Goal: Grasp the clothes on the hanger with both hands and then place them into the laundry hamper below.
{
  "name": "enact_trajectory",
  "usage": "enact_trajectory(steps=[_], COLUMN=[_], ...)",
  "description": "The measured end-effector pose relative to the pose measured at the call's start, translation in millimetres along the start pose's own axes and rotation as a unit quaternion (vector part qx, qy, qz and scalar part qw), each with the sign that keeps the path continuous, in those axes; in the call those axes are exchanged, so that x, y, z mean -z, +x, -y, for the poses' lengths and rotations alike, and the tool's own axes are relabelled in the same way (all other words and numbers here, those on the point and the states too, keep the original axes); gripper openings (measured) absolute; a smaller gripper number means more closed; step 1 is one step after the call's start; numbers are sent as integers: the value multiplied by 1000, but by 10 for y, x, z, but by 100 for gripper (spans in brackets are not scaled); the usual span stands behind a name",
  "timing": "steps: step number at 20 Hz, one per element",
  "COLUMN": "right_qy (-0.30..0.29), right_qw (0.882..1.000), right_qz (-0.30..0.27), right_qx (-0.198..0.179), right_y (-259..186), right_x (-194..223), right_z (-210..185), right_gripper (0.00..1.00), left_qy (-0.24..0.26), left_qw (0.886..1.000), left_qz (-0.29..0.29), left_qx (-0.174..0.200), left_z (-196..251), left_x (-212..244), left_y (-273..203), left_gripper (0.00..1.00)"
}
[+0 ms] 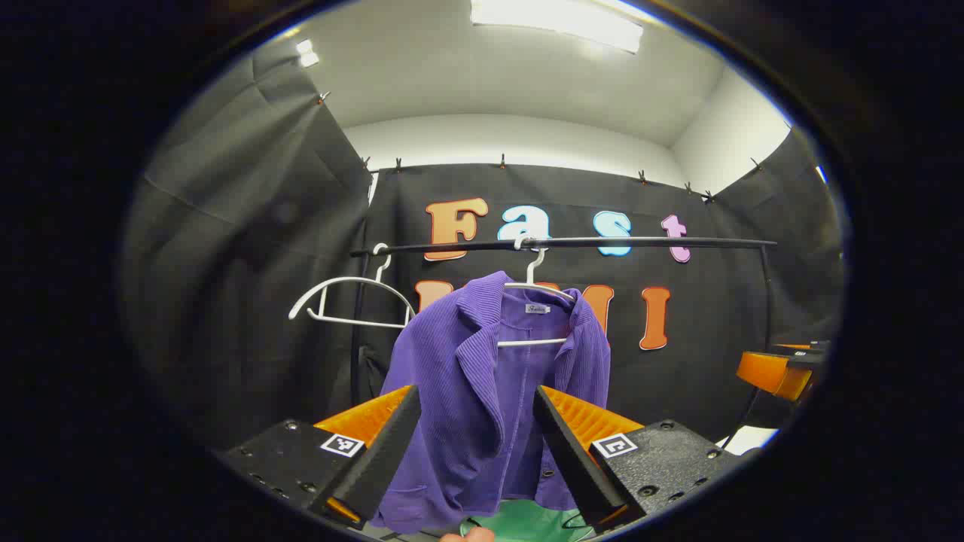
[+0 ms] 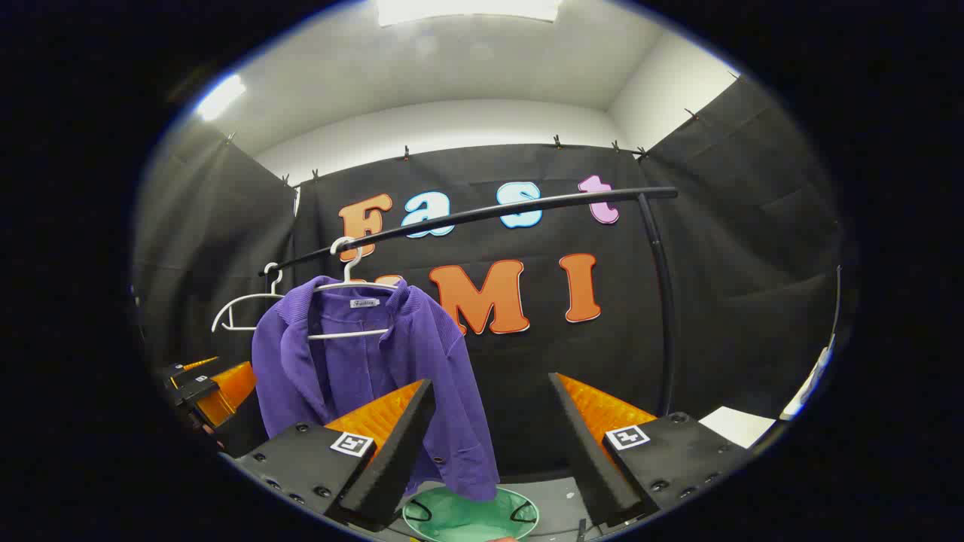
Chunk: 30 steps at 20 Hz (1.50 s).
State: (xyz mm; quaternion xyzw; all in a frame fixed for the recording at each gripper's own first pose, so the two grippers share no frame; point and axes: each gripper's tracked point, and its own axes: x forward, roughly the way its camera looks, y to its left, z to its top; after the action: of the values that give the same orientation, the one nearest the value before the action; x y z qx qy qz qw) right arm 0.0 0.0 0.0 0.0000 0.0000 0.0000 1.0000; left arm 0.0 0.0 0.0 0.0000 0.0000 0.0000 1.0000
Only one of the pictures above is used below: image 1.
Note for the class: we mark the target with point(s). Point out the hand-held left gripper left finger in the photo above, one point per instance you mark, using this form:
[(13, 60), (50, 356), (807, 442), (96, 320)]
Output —
[(384, 459)]

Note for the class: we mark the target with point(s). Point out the white plastic clothes hanger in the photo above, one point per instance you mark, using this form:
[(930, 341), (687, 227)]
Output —
[(536, 263), (361, 321)]

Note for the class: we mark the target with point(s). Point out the small ceiling light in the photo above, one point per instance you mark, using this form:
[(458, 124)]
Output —
[(307, 53)]

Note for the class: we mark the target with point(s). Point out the black metal clothes rail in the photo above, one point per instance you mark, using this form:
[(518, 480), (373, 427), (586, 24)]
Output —
[(602, 242)]

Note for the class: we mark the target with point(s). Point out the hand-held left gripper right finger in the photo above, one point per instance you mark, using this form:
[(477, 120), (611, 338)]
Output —
[(572, 459)]

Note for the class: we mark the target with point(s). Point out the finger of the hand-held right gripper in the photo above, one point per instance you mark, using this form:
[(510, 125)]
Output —
[(768, 373)]

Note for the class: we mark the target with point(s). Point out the black backdrop cloth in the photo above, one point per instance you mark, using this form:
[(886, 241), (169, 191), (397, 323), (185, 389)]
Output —
[(241, 263)]

